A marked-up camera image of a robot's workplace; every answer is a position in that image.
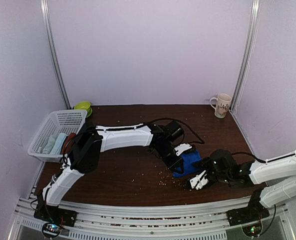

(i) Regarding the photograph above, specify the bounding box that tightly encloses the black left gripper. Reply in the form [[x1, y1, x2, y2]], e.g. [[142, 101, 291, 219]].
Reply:
[[155, 143, 184, 175]]

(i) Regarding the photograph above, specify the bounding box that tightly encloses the blue cloth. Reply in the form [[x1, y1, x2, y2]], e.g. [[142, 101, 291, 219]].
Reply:
[[172, 150, 202, 178]]

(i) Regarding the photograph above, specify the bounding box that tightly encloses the mint green towel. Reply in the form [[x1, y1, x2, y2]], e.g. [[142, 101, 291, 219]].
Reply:
[[38, 135, 57, 154]]

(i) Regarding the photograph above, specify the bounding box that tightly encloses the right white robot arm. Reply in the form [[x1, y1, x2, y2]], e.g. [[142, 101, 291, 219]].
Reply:
[[188, 149, 296, 221]]

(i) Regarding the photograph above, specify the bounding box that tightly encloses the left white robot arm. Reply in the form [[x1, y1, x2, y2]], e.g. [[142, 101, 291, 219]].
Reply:
[[37, 121, 192, 222]]

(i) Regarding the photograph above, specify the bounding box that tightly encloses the white printed mug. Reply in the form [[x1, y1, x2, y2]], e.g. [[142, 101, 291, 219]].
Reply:
[[209, 93, 232, 119]]

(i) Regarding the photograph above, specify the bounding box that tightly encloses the right circuit board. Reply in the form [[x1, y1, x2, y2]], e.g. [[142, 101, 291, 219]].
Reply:
[[242, 222, 263, 238]]

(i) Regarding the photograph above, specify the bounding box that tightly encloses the circuit board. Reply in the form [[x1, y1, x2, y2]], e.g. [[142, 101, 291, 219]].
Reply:
[[41, 222, 62, 238], [242, 222, 263, 238]]

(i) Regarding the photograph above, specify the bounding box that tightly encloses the lime green bowl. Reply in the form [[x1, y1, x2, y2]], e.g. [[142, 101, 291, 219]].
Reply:
[[74, 101, 93, 118]]

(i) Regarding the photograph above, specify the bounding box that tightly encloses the rust brown folded towel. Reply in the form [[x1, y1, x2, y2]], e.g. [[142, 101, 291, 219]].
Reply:
[[60, 133, 76, 155]]

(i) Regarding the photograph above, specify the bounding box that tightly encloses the white plastic perforated basket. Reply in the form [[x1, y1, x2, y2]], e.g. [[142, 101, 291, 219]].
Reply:
[[27, 109, 87, 163]]

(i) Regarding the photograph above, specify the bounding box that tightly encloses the light blue folded towel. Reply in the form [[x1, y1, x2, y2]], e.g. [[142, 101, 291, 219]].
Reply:
[[50, 133, 67, 155]]

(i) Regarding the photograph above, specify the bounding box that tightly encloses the left circuit board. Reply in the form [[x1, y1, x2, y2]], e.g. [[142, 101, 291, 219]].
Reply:
[[41, 222, 62, 238]]

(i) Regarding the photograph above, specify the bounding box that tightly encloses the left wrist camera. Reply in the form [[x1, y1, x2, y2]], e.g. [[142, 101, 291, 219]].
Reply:
[[174, 143, 196, 156]]

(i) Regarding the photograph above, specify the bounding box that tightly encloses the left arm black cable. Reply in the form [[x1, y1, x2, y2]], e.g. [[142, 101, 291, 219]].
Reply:
[[147, 117, 205, 146]]

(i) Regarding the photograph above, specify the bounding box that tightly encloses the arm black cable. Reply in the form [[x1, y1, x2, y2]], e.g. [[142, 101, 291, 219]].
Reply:
[[231, 151, 267, 163], [147, 117, 205, 146]]

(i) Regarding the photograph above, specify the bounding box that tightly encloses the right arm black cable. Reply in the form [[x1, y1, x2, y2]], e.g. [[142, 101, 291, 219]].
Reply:
[[231, 151, 267, 163]]

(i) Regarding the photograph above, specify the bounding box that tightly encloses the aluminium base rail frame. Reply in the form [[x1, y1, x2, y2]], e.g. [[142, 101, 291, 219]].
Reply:
[[6, 194, 296, 240]]

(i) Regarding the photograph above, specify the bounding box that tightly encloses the right aluminium corner post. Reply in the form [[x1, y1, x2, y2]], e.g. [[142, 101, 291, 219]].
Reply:
[[231, 0, 261, 114]]

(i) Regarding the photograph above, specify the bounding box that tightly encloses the aluminium corner post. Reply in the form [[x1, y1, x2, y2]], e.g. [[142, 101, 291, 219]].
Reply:
[[40, 0, 71, 109], [231, 0, 261, 114]]

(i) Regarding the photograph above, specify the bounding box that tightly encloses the left aluminium corner post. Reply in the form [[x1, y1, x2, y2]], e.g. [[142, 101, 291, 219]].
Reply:
[[40, 0, 71, 109]]

